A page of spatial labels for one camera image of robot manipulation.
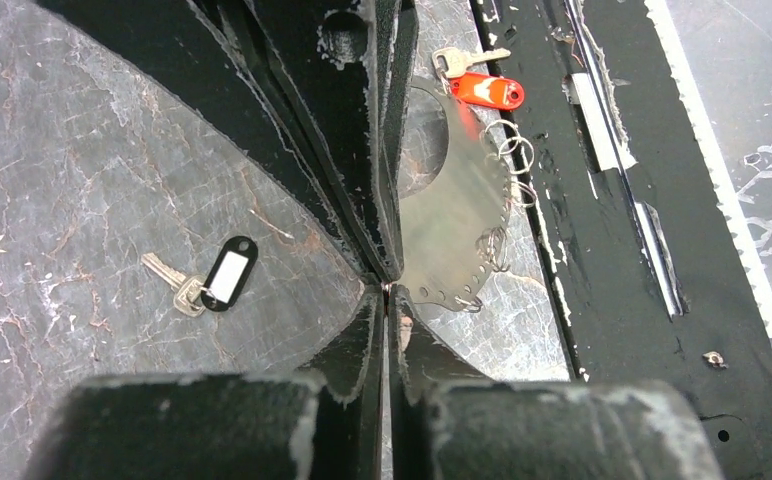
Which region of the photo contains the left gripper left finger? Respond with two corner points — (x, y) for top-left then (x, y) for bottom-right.
(24, 286), (385, 479)

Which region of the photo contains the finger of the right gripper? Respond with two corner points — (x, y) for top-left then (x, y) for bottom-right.
(39, 1), (376, 279)
(247, 1), (419, 282)

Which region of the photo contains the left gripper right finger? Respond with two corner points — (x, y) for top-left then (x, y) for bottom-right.
(389, 288), (723, 479)

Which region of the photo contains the large metal keyring plate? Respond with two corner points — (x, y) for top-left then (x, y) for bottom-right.
(398, 77), (515, 312)

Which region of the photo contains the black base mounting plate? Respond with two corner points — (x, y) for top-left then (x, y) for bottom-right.
(472, 1), (772, 479)

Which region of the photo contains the white slotted cable duct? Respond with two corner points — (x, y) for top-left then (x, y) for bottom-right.
(645, 1), (772, 350)

